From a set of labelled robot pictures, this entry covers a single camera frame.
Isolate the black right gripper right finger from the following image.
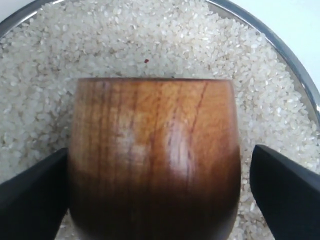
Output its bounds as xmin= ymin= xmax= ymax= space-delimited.
xmin=249 ymin=144 xmax=320 ymax=240

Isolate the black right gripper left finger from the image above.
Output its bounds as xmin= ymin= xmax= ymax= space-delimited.
xmin=0 ymin=148 xmax=69 ymax=240

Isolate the brown wooden cup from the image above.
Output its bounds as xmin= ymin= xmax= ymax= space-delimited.
xmin=68 ymin=78 xmax=241 ymax=240

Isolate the large steel rice plate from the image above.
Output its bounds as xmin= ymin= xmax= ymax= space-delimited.
xmin=0 ymin=0 xmax=320 ymax=240

